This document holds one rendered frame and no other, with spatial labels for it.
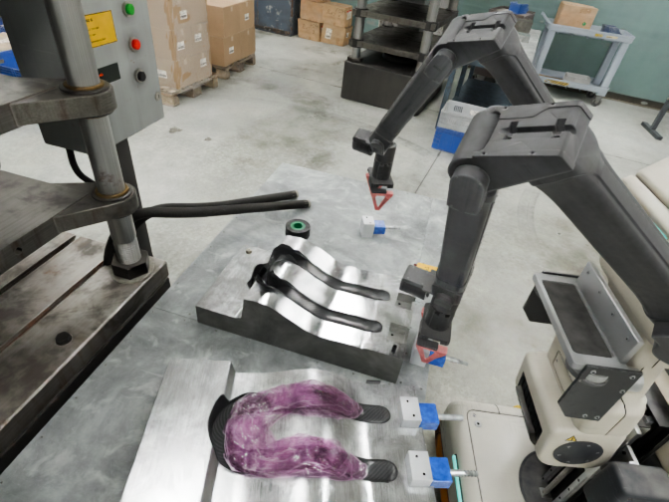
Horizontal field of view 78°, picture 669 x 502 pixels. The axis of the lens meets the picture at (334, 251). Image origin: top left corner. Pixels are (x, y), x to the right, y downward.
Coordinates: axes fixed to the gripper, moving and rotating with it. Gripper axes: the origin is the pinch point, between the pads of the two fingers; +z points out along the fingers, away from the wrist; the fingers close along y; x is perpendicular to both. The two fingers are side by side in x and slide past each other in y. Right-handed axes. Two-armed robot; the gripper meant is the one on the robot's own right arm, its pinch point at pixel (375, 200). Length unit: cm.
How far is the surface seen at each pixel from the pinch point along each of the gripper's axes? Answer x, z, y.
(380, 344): -7, 3, 54
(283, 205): -28.9, 8.1, -7.1
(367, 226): -1.6, 8.2, 2.7
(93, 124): -69, -30, 21
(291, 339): -27, 8, 49
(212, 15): -108, 34, -407
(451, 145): 127, 89, -240
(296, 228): -24.7, 9.3, 3.7
